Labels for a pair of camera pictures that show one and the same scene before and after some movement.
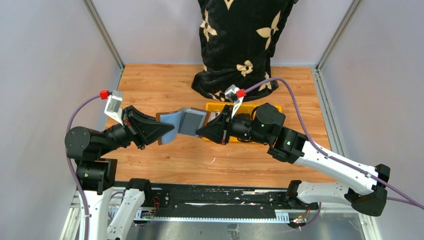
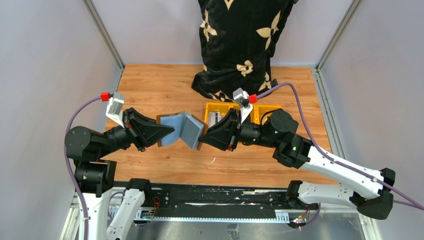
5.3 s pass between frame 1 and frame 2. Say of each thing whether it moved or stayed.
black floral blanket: stayed
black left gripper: stayed
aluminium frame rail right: stayed
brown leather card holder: moved
